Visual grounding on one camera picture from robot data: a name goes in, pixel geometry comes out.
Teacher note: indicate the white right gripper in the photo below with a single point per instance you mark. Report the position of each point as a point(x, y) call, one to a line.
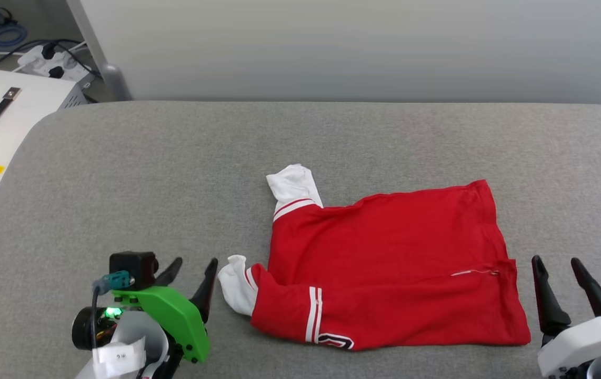
point(584, 342)

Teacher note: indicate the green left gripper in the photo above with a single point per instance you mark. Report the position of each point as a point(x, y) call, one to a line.
point(174, 316)

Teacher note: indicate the red shirt with white sleeves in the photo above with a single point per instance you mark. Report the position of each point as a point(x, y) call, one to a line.
point(384, 263)

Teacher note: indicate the large white power strip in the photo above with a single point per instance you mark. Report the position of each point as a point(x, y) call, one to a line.
point(53, 63)

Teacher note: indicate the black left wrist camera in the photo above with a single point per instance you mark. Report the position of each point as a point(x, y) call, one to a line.
point(132, 266)

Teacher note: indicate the grey partition post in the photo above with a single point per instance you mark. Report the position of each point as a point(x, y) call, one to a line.
point(106, 63)

